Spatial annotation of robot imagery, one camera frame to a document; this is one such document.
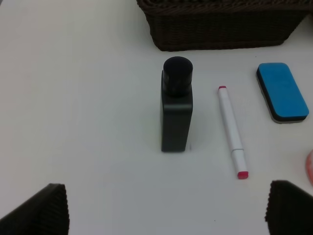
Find blue whiteboard eraser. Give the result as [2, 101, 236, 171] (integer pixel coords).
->
[256, 63, 309, 123]

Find pink bottle white cap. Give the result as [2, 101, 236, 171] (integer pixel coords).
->
[305, 150, 313, 185]

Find white marker red caps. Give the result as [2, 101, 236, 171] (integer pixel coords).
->
[218, 86, 249, 180]

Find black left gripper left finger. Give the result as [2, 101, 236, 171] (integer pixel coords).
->
[0, 184, 70, 235]

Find dark green pump bottle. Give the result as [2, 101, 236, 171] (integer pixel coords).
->
[160, 56, 193, 153]

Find dark brown wicker basket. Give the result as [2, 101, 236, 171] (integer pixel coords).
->
[137, 0, 313, 51]

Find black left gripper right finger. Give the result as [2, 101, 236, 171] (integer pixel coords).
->
[265, 180, 313, 235]

